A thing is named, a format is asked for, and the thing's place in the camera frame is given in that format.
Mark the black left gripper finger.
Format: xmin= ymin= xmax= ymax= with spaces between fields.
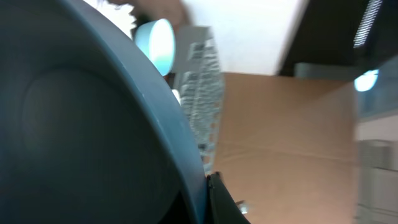
xmin=206 ymin=172 xmax=250 ymax=224

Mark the dark blue plate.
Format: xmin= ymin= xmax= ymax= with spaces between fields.
xmin=1 ymin=1 xmax=206 ymax=223

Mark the light blue bowl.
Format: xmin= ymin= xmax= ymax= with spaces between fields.
xmin=134 ymin=19 xmax=175 ymax=76

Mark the grey dishwasher rack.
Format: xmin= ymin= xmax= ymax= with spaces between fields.
xmin=172 ymin=26 xmax=225 ymax=174

